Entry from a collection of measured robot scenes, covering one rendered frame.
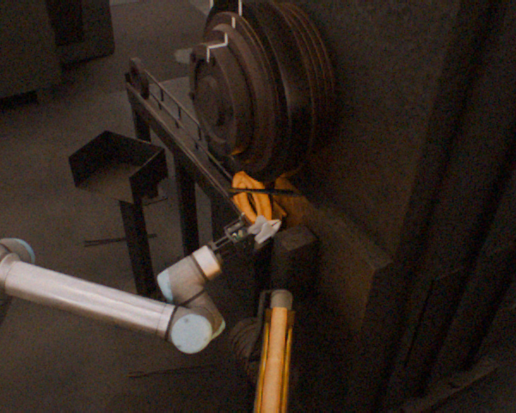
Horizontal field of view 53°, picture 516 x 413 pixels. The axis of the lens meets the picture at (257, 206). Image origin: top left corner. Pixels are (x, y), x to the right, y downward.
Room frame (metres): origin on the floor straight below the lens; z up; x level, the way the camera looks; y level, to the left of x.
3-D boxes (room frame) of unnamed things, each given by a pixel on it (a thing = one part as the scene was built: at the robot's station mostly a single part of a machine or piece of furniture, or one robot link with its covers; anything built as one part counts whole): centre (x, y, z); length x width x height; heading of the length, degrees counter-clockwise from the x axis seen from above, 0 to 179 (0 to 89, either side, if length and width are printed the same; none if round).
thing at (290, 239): (1.02, -0.11, 0.68); 0.11 x 0.08 x 0.24; 119
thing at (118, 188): (1.52, 0.49, 0.36); 0.26 x 0.20 x 0.72; 64
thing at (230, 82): (1.17, 0.10, 1.11); 0.28 x 0.06 x 0.28; 29
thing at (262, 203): (1.22, 0.02, 0.75); 0.18 x 0.03 x 0.18; 30
